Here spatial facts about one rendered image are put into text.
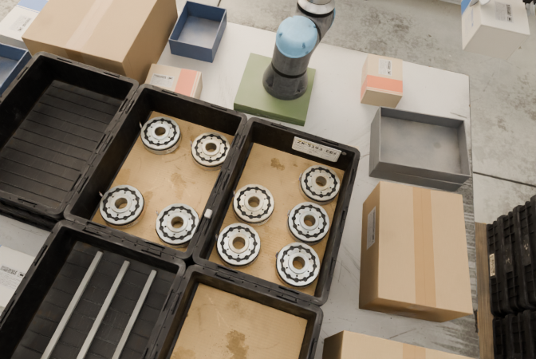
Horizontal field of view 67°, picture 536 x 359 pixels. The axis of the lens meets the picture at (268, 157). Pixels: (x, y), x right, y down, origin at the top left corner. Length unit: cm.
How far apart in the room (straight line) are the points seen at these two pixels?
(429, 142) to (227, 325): 81
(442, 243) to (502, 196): 131
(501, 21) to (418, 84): 46
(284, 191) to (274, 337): 35
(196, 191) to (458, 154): 81
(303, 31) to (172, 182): 57
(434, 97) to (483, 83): 124
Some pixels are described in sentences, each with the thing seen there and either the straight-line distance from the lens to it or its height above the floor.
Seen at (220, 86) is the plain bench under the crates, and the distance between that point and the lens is 141.
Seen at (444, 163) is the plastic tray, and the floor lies 75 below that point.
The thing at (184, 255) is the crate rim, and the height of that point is 93.
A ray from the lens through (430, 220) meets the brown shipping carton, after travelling 112.
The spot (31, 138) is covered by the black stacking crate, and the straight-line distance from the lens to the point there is 125.
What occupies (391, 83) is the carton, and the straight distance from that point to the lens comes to 143.
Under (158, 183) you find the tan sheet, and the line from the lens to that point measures 109.
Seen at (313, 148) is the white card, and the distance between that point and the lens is 107.
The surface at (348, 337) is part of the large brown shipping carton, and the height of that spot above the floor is 90.
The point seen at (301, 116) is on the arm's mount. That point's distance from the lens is 132.
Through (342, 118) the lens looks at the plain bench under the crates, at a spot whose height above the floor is 70.
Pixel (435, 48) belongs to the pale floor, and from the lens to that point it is 282.
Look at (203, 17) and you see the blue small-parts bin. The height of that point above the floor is 71.
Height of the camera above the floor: 180
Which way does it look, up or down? 61 degrees down
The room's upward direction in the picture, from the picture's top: 10 degrees clockwise
